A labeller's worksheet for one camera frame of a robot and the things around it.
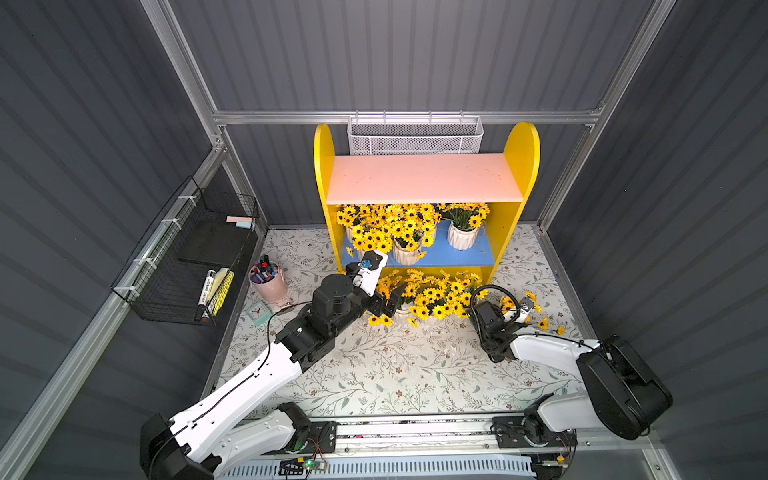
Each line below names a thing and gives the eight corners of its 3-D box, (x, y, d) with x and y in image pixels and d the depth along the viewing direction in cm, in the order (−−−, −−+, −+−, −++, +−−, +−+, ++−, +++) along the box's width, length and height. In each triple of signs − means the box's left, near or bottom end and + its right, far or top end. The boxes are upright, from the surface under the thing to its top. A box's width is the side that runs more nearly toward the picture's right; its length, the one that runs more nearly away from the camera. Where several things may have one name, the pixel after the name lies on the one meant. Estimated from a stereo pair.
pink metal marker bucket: (259, 302, 101) (243, 280, 90) (264, 285, 105) (250, 261, 95) (287, 302, 101) (275, 280, 90) (291, 285, 105) (280, 261, 95)
